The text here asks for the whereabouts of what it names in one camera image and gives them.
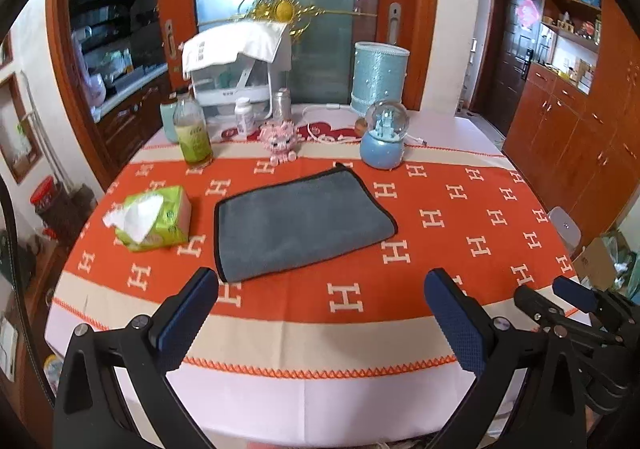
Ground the grey towel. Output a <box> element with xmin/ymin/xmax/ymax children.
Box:
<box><xmin>214</xmin><ymin>162</ymin><xmax>399</xmax><ymax>283</ymax></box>

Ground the wooden picture frame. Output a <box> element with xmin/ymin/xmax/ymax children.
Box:
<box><xmin>0</xmin><ymin>72</ymin><xmax>44</xmax><ymax>185</ymax></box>

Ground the green tissue pack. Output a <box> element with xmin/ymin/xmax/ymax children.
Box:
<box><xmin>102</xmin><ymin>186</ymin><xmax>192</xmax><ymax>253</ymax></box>

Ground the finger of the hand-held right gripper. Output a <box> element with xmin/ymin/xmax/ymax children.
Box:
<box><xmin>514</xmin><ymin>284</ymin><xmax>623</xmax><ymax>347</ymax></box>
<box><xmin>552</xmin><ymin>275</ymin><xmax>640</xmax><ymax>330</ymax></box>

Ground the light blue cylindrical container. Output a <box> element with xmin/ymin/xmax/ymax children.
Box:
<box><xmin>350</xmin><ymin>42</ymin><xmax>411</xmax><ymax>116</ymax></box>

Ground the white power cable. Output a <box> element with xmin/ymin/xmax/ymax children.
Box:
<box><xmin>300</xmin><ymin>102</ymin><xmax>429</xmax><ymax>148</ymax></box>

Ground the orange patterned tablecloth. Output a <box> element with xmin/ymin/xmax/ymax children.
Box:
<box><xmin>44</xmin><ymin>102</ymin><xmax>595</xmax><ymax>447</ymax></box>

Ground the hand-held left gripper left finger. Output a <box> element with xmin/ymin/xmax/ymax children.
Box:
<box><xmin>52</xmin><ymin>267</ymin><xmax>219</xmax><ymax>449</ymax></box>

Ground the white stool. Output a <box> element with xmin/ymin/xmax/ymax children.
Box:
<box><xmin>547</xmin><ymin>206</ymin><xmax>582</xmax><ymax>256</ymax></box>

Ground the pale green cup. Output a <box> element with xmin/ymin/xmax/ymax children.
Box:
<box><xmin>160</xmin><ymin>102</ymin><xmax>181</xmax><ymax>144</ymax></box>

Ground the frosted glass sliding door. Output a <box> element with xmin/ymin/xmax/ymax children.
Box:
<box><xmin>192</xmin><ymin>0</ymin><xmax>359</xmax><ymax>106</ymax></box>

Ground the pink pig toy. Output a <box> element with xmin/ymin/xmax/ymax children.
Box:
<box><xmin>258</xmin><ymin>122</ymin><xmax>300</xmax><ymax>164</ymax></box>

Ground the glass bottle with green label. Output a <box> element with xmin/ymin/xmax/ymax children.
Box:
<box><xmin>172</xmin><ymin>90</ymin><xmax>214</xmax><ymax>168</ymax></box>

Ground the white countertop appliance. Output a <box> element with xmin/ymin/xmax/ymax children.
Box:
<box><xmin>190</xmin><ymin>35</ymin><xmax>293</xmax><ymax>118</ymax></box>

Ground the silver can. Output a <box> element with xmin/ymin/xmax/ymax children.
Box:
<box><xmin>272</xmin><ymin>88</ymin><xmax>293</xmax><ymax>123</ymax></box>

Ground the white cloth cover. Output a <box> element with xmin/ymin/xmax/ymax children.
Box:
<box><xmin>181</xmin><ymin>22</ymin><xmax>288</xmax><ymax>80</ymax></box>

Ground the white pill bottle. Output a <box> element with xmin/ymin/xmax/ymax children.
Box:
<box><xmin>234</xmin><ymin>98</ymin><xmax>255</xmax><ymax>136</ymax></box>

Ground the blue snow globe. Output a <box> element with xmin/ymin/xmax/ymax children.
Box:
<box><xmin>360</xmin><ymin>100</ymin><xmax>410</xmax><ymax>170</ymax></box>

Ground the dark entrance door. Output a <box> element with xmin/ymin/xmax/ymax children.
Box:
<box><xmin>492</xmin><ymin>0</ymin><xmax>544</xmax><ymax>135</ymax></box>

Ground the wooden wall cabinet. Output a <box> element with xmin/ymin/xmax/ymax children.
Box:
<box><xmin>502</xmin><ymin>0</ymin><xmax>640</xmax><ymax>257</ymax></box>

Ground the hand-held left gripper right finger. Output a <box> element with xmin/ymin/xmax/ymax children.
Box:
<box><xmin>424</xmin><ymin>268</ymin><xmax>587</xmax><ymax>449</ymax></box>

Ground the cardboard box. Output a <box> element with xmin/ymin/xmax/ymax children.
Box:
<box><xmin>572</xmin><ymin>236</ymin><xmax>622</xmax><ymax>291</ymax></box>

